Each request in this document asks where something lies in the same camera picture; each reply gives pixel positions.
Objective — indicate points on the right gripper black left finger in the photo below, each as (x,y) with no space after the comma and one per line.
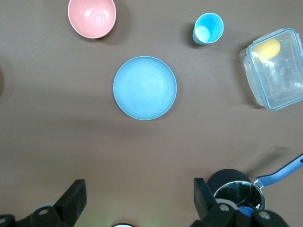
(68,208)

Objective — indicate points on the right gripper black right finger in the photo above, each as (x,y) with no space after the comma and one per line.
(206,208)

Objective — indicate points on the blue plate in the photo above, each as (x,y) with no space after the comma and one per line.
(144,87)

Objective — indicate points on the small blue round object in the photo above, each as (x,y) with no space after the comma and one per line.
(245,210)

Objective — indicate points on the brown tablecloth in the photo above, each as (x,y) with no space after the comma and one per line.
(47,118)

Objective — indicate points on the clear plastic container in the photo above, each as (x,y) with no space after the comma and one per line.
(284,78)

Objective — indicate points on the round yellow object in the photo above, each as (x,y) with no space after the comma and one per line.
(267,50)

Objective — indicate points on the blue cup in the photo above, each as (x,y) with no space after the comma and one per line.
(208,26)

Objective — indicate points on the pink bowl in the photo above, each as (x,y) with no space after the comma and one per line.
(92,16)

